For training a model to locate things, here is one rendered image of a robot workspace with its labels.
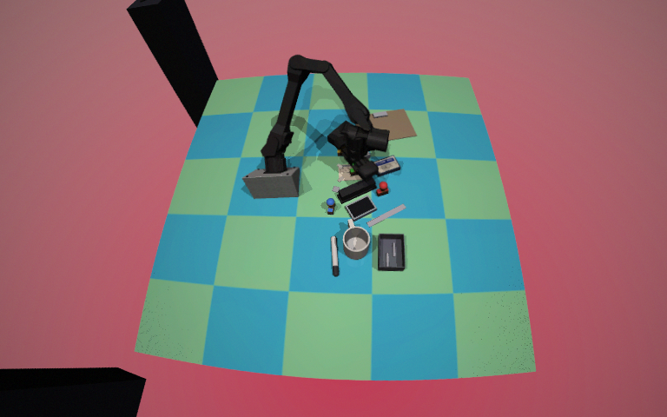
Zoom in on brown flat board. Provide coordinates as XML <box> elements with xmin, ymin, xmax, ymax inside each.
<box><xmin>369</xmin><ymin>109</ymin><xmax>417</xmax><ymax>141</ymax></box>

